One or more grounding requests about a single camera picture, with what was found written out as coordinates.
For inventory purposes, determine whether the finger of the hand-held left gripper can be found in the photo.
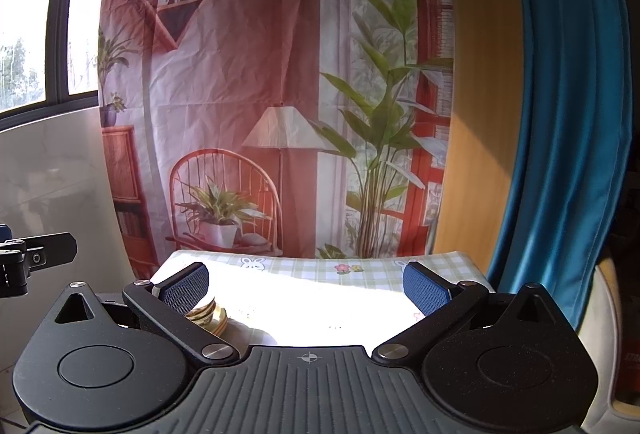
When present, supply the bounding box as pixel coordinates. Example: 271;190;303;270
0;232;79;299

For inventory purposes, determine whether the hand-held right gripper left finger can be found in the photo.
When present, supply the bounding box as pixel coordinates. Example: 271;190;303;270
50;262;241;367

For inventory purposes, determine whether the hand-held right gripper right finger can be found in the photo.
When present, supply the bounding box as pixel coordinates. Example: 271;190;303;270
371;261;565;367

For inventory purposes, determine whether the checked bunny tablecloth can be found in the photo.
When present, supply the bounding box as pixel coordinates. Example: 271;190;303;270
149;249;497;349

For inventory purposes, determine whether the white cushioned chair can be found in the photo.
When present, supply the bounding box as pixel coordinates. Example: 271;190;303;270
574;254;640;434

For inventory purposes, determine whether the wooden board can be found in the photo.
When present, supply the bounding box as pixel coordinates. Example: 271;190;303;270
431;0;532;276

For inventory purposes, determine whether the blue curtain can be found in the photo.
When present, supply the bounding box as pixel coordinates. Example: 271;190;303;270
486;0;635;331

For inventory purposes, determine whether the printed room backdrop cloth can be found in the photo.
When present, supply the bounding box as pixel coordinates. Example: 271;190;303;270
96;0;457;281

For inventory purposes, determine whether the dark framed window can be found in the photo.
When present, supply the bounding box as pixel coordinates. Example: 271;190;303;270
0;0;110;131

